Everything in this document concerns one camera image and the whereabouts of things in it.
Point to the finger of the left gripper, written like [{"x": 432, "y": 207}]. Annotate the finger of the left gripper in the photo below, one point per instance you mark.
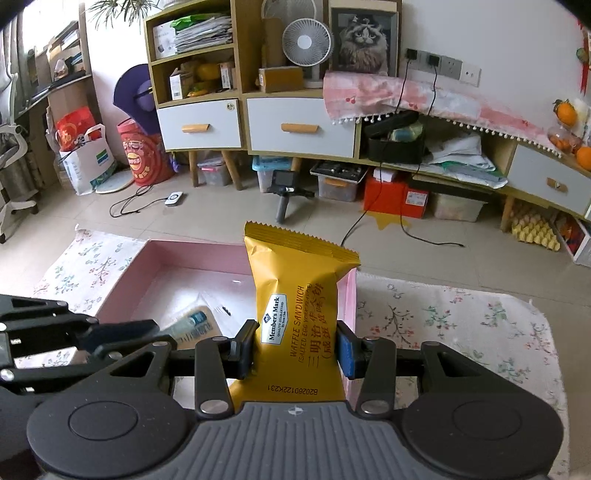
[{"x": 99, "y": 339}]

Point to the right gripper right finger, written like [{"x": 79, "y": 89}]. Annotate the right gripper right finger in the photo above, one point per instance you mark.
[{"x": 370, "y": 362}]

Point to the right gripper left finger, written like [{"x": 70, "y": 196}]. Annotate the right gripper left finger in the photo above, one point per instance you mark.
[{"x": 216, "y": 360}]

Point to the clear blue-label snack packet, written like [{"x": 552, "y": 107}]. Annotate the clear blue-label snack packet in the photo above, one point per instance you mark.
[{"x": 191, "y": 326}]

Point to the yellow waffle sandwich bag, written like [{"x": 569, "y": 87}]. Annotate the yellow waffle sandwich bag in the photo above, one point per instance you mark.
[{"x": 296, "y": 277}]

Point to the pink cardboard box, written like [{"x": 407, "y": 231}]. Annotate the pink cardboard box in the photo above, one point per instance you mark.
[{"x": 168, "y": 277}]

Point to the floral tablecloth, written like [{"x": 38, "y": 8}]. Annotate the floral tablecloth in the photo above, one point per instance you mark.
[{"x": 508, "y": 336}]

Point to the red storage box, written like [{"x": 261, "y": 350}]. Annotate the red storage box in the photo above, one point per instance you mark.
[{"x": 395, "y": 198}]

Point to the white paper shopping bag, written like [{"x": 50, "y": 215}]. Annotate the white paper shopping bag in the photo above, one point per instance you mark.
[{"x": 89, "y": 164}]

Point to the white office chair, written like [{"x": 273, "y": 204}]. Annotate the white office chair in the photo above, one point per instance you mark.
[{"x": 18, "y": 192}]

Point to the red printed barrel bag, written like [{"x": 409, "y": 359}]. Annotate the red printed barrel bag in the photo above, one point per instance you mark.
[{"x": 148, "y": 161}]

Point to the yellow egg tray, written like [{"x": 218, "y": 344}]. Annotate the yellow egg tray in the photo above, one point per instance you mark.
[{"x": 528, "y": 225}]

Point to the purple plush toy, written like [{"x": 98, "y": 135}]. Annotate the purple plush toy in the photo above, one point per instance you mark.
[{"x": 133, "y": 95}]

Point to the pink cloth on cabinet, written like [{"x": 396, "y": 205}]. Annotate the pink cloth on cabinet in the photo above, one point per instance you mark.
[{"x": 353, "y": 96}]

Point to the wooden cabinet with drawers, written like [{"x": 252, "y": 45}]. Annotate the wooden cabinet with drawers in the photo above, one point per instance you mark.
[{"x": 296, "y": 124}]

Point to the framed cat picture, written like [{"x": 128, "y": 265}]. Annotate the framed cat picture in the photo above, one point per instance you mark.
[{"x": 367, "y": 36}]

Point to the white desk fan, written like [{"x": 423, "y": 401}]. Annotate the white desk fan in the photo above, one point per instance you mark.
[{"x": 308, "y": 43}]

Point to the handheld camera on grip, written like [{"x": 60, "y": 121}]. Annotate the handheld camera on grip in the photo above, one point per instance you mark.
[{"x": 285, "y": 185}]

